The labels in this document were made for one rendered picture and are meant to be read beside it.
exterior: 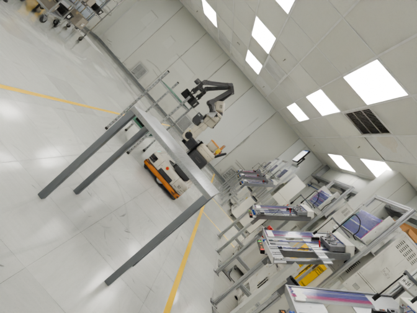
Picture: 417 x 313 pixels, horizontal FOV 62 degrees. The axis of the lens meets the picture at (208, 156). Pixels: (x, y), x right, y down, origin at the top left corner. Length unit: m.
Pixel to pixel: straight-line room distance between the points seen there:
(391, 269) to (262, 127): 8.95
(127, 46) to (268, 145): 5.92
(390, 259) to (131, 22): 11.21
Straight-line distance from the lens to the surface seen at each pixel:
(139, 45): 12.70
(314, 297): 2.48
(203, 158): 4.54
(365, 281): 3.57
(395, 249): 3.58
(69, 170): 2.22
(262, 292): 3.13
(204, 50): 12.30
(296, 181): 8.01
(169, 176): 4.57
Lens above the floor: 1.08
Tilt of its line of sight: 4 degrees down
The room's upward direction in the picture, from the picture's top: 49 degrees clockwise
